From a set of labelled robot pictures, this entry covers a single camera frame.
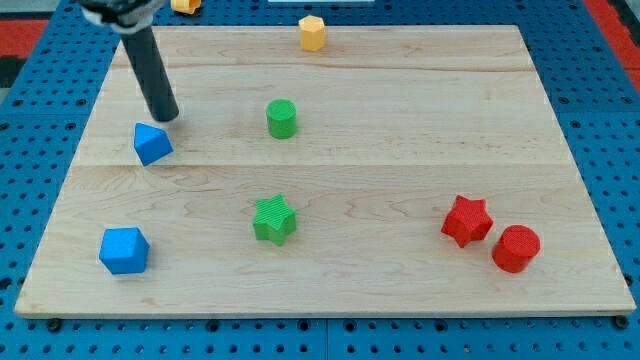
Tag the blue triangle block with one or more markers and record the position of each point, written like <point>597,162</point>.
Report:
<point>151,143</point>

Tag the wooden board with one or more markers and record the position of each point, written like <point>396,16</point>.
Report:
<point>392,124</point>

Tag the green star block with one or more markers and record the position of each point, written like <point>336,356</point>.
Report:
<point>274,220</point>

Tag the green cylinder block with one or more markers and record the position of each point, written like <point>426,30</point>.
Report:
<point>281,118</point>

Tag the yellow hexagon block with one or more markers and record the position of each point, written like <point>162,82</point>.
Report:
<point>312,33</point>

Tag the red star block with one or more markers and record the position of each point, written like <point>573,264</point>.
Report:
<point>467,221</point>

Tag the red cylinder block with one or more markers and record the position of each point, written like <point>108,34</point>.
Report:
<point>515,249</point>

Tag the blue cube block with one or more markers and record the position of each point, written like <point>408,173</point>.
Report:
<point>124,250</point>

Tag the yellow block at edge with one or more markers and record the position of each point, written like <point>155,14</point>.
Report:
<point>185,6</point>

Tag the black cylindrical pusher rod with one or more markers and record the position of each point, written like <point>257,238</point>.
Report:
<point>144,56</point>

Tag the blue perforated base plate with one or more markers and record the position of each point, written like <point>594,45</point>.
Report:
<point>587,53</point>

